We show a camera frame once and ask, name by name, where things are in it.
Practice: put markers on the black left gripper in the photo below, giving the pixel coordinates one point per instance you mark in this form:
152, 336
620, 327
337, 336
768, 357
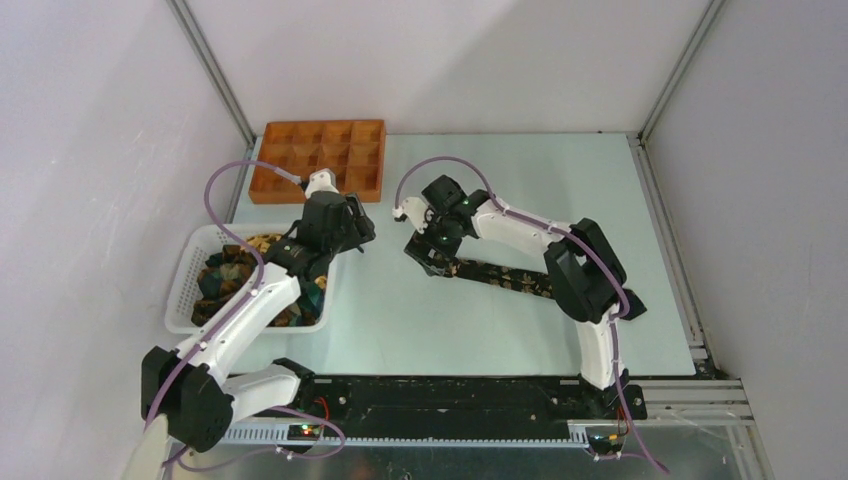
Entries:
360, 228

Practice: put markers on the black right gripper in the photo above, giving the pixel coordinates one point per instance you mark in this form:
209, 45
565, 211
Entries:
421, 246

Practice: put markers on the black gold floral tie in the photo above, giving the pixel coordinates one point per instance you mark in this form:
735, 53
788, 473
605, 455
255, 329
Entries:
581, 290

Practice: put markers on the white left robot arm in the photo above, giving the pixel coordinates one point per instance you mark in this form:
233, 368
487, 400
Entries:
191, 386

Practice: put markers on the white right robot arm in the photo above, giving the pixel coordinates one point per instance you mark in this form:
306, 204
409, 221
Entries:
497, 221

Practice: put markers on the wooden compartment tray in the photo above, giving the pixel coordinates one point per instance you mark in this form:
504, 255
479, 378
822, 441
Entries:
352, 149

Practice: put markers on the white plastic basket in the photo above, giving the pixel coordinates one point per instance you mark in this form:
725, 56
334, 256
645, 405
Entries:
202, 243

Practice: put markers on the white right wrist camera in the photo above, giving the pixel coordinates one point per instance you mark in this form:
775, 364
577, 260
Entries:
416, 211

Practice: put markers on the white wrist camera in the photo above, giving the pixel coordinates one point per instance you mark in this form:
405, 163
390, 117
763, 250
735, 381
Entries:
416, 211
323, 180

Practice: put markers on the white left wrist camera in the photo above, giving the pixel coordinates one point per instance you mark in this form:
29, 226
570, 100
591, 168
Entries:
323, 180

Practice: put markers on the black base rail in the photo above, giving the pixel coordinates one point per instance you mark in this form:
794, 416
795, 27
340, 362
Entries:
507, 409

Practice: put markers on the aluminium frame rail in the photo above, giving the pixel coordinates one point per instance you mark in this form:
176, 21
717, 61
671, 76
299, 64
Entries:
669, 402

